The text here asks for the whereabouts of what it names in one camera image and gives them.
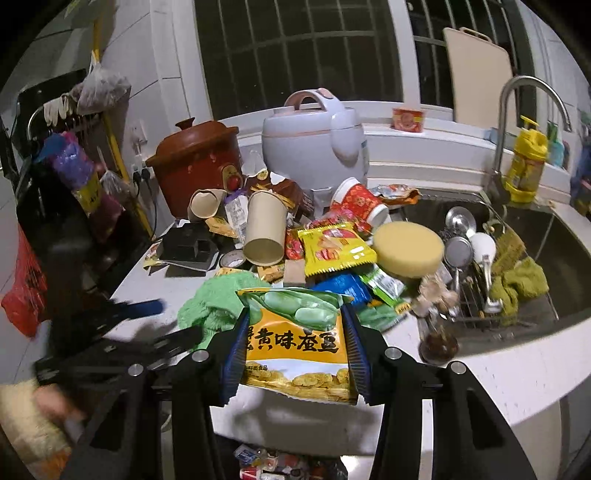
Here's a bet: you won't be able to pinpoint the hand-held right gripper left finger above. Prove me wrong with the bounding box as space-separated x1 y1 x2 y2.
60 307 252 480

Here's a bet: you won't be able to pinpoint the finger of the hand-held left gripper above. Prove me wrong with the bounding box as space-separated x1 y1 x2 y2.
139 325 206 365
108 299 165 323

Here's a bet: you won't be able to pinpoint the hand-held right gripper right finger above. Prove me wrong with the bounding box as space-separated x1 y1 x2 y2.
341 304 539 480

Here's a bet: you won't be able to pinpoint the yellow bean snack packet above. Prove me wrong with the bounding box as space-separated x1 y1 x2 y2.
236 287 360 406

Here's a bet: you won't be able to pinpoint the person's left forearm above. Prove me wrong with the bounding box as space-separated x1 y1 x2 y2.
0 381 70 467

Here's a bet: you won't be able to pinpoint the person's left hand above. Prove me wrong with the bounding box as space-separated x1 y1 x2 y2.
32 382 90 437

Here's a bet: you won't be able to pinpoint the green cloth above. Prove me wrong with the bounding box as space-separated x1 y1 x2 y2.
178 270 259 352

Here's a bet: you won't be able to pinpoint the gold candy wrapper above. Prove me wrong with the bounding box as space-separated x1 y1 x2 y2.
143 244 169 268

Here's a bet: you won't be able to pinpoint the pale green wrapper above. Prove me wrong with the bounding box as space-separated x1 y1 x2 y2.
358 305 407 330

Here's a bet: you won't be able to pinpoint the black box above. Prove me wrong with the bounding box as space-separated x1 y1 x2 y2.
154 224 220 273

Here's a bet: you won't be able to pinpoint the blue snack packet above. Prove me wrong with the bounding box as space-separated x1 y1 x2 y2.
311 272 370 308

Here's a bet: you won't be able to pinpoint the small green snack packet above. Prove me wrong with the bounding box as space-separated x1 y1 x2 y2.
360 265 411 315

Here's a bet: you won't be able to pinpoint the red plastic bag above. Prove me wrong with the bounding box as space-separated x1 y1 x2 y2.
0 226 49 337

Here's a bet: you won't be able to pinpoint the garlic bulbs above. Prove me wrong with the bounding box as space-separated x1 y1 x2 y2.
411 274 455 317

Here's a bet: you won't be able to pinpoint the small brown cardboard block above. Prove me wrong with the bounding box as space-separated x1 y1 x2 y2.
283 260 306 287

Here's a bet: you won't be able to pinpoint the yellow chips packet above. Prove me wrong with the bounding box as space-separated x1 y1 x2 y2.
298 224 378 278

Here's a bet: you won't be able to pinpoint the crushed brown paper cup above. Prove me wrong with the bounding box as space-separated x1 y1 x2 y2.
187 188 228 223

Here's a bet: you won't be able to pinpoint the yellow sponge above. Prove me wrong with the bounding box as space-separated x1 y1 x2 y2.
372 222 445 279

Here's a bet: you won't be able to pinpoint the small clear plastic bag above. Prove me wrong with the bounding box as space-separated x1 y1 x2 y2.
99 170 137 200

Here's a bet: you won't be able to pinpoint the brown clay cooker pot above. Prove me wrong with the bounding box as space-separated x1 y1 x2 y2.
145 138 245 219

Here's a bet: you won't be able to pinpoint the red snack packet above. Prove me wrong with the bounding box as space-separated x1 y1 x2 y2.
284 228 308 261

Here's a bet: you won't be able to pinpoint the white printed packet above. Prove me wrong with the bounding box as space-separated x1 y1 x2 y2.
225 189 252 241

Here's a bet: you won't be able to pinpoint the purple plastic bags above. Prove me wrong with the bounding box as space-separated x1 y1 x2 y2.
51 131 123 241

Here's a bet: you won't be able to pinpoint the red paper cup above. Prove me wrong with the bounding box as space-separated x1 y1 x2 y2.
330 178 390 229

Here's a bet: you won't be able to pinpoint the white spoon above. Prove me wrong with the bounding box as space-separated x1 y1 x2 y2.
468 232 497 268

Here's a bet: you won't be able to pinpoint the yellow gas pipe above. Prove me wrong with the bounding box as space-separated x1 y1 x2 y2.
90 18 153 238

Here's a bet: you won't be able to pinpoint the red foil wrapper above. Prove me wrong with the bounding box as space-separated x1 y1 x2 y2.
369 184 422 208

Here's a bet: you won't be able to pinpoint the steel ladle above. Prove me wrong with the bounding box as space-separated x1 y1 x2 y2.
445 206 477 241

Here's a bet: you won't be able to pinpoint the brown clay cooker lid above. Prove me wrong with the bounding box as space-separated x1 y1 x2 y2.
145 117 232 169

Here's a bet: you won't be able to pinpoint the dark brown snack packet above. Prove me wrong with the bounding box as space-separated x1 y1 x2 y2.
245 178 305 222

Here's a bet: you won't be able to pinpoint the olive dish cloth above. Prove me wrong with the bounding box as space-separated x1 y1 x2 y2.
488 228 550 315

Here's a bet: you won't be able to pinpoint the white rubber gloves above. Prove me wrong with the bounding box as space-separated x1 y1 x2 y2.
44 92 81 125

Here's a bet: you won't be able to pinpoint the clear bag of dried goods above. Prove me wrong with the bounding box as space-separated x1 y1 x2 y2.
76 65 132 116

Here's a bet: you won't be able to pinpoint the white rice cooker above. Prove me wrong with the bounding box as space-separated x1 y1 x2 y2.
261 89 369 201

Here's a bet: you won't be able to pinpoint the steel sink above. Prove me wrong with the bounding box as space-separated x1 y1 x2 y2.
397 191 591 361

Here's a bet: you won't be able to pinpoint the red printed bowl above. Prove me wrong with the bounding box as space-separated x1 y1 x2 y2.
392 107 426 134

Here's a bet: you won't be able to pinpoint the yellow pump bottle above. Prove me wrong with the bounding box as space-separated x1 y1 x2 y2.
504 115 549 204

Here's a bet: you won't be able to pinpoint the teal bottle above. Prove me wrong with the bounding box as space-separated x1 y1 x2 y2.
547 121 566 169

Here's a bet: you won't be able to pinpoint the barred window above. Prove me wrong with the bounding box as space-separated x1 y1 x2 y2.
194 0 536 121

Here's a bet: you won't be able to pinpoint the beige cutting board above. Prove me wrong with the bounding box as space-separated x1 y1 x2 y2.
442 27 515 127

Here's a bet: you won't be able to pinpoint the steel sink faucet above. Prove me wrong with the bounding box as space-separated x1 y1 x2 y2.
487 75 573 204

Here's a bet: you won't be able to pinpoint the wire dish rack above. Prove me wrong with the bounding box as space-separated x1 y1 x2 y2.
434 217 559 324

